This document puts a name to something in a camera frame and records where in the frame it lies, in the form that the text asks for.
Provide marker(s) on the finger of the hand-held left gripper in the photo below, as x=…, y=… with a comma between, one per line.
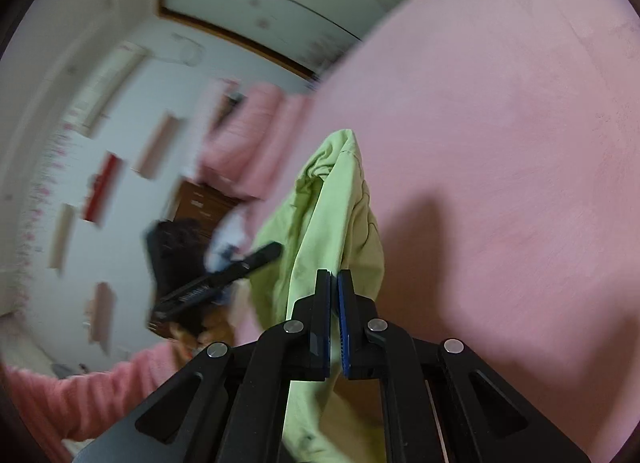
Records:
x=260, y=255

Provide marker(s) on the person's left forearm pink sleeve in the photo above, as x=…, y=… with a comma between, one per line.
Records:
x=75, y=393

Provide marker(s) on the wooden wall shelf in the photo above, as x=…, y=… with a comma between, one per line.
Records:
x=102, y=313
x=61, y=238
x=157, y=145

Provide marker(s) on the bed with pink sheet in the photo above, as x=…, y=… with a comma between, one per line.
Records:
x=500, y=143

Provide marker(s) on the white air conditioner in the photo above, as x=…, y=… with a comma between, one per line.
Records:
x=110, y=83

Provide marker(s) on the pink pillow with lace trim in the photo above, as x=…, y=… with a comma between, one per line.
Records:
x=210, y=113

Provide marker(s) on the green and black hooded jacket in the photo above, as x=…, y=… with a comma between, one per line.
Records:
x=320, y=213

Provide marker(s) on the person's left hand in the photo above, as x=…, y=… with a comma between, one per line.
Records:
x=215, y=330

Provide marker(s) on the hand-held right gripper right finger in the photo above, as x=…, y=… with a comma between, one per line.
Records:
x=345, y=333

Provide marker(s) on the wooden headboard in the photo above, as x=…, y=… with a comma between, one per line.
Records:
x=205, y=208

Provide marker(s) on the red wall shelf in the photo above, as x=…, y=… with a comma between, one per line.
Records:
x=102, y=188

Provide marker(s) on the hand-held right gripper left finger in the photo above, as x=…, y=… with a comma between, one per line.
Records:
x=315, y=323

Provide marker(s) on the folded pink quilt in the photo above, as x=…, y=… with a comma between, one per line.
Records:
x=260, y=133

